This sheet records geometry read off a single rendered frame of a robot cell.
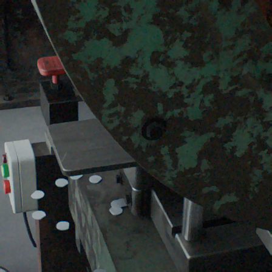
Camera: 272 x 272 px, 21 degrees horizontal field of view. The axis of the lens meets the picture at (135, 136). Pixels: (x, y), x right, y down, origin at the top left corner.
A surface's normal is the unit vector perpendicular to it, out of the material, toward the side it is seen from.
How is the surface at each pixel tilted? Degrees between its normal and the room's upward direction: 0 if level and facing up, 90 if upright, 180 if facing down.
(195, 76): 90
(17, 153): 0
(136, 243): 0
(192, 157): 90
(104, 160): 0
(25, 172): 90
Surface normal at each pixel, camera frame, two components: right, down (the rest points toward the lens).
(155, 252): 0.03, -0.84
